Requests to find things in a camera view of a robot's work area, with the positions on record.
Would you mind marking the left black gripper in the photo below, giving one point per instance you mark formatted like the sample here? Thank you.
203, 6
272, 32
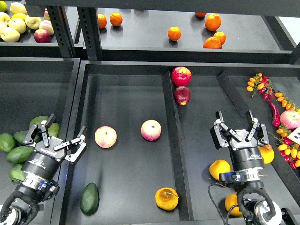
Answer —
48, 154

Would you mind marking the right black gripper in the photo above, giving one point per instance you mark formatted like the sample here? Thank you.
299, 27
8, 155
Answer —
242, 143

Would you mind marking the dark green avocado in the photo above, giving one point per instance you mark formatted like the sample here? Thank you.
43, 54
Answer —
89, 199

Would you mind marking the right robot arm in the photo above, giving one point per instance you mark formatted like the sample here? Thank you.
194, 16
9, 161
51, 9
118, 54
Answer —
253, 201

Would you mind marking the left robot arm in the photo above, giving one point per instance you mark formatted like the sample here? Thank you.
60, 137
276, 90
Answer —
23, 205

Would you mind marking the green avocado right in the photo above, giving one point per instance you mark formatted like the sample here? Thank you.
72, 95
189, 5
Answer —
54, 130

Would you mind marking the green avocado top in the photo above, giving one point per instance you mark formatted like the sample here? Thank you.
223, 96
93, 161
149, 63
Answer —
37, 120

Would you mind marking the yellow pear with brown spot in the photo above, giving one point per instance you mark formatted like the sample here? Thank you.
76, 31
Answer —
267, 153

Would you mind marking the green avocado centre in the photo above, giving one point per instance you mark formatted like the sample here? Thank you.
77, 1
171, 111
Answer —
20, 136

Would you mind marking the green avocado middle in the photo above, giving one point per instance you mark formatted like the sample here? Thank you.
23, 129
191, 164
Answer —
19, 154

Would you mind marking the yellow pear left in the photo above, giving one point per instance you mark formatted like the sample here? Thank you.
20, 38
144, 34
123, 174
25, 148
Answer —
218, 167

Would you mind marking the green avocado lower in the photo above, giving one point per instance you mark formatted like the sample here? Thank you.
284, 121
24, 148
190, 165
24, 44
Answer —
16, 173

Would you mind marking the green avocado far left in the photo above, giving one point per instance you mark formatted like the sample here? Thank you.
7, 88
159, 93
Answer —
7, 142

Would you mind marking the yellow pear front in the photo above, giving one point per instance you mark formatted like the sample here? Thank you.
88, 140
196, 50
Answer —
230, 201

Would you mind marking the yellow pear in middle tray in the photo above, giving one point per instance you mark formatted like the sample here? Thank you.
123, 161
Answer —
166, 198

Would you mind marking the red chili pepper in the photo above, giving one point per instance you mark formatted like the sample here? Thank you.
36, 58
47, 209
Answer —
275, 114

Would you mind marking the cherry tomato bunch upper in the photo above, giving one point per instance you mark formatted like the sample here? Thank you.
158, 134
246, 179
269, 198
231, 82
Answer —
260, 84

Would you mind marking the pink apple far right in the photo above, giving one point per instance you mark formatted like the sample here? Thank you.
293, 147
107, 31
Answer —
291, 119

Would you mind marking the pink apple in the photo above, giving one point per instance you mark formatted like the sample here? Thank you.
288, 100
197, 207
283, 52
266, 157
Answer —
151, 130
105, 137
291, 119

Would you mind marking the pink apple left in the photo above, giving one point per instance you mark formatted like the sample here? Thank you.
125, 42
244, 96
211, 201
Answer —
105, 137

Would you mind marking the cherry tomato bunch lower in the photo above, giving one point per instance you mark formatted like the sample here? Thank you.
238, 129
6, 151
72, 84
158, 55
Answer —
289, 149

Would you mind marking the orange cherry tomato bunch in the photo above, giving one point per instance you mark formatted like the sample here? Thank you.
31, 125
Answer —
286, 103

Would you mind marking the white label card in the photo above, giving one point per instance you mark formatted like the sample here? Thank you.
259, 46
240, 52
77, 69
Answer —
295, 135

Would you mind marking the black left tray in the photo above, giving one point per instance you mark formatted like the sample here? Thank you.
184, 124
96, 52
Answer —
30, 87

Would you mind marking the dark red apple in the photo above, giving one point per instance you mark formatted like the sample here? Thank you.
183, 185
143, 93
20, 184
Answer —
182, 95

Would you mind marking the bright red apple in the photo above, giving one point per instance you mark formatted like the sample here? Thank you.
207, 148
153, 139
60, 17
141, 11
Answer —
181, 76

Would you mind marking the orange on shelf front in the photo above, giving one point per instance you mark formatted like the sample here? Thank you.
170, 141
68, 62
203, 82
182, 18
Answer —
212, 43

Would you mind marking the black middle tray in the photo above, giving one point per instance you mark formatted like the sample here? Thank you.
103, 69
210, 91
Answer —
123, 95

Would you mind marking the orange on shelf behind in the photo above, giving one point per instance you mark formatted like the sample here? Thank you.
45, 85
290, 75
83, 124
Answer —
221, 36

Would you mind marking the black upper shelf tray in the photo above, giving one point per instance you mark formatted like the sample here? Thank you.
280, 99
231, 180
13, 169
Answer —
142, 36

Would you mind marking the red apple on shelf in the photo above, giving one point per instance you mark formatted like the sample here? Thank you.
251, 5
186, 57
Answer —
42, 36

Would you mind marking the orange on shelf centre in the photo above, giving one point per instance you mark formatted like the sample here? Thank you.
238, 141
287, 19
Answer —
174, 33

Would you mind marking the pale yellow apple front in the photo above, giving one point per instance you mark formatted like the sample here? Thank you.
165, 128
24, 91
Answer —
9, 35

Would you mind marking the pale yellow apple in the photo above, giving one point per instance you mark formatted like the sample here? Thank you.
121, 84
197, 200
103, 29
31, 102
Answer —
18, 24
33, 22
9, 35

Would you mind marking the pink peach on shelf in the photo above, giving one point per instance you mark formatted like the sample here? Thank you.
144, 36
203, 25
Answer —
47, 25

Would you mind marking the pale yellow apple right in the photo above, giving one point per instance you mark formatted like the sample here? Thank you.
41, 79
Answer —
33, 22

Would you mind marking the pale yellow apple middle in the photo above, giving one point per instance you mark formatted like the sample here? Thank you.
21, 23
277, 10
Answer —
18, 24

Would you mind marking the black shelf post left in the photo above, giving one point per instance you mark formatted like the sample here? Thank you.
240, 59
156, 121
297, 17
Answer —
62, 31

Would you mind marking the black shelf post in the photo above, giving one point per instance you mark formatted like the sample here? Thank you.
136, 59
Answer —
62, 31
89, 25

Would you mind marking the black shelf post right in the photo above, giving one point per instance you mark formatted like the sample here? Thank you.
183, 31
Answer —
89, 25

